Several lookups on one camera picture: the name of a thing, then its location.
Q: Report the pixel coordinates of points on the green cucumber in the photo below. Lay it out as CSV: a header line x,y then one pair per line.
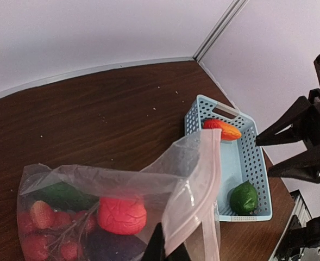
x,y
65,197

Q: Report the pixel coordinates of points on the front aluminium rail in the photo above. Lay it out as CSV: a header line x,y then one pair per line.
x,y
298,219

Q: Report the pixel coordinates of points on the orange red pepper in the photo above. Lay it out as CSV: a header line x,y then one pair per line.
x,y
229,132

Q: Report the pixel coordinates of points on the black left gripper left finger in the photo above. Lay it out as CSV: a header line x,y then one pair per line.
x,y
155,250

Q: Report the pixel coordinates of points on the green bell pepper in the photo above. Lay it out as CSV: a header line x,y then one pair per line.
x,y
244,199

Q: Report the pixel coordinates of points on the red peach bunch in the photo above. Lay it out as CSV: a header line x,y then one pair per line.
x,y
49,234

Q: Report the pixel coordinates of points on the right aluminium frame post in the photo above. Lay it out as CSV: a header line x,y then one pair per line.
x,y
233,9

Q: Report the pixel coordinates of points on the red tomato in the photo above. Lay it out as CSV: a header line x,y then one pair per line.
x,y
122,217

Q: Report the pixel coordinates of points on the dark purple eggplant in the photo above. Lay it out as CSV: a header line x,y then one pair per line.
x,y
103,245

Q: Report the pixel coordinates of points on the light blue plastic basket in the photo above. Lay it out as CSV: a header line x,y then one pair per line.
x,y
242,160

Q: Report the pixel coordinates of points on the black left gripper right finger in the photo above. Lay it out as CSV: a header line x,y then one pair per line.
x,y
179,254

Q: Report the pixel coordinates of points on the clear zip top bag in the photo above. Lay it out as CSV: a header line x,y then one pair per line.
x,y
166,211

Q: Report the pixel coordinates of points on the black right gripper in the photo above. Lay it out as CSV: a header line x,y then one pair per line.
x,y
288,129

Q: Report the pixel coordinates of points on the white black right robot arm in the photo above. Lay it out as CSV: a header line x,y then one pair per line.
x,y
308,236

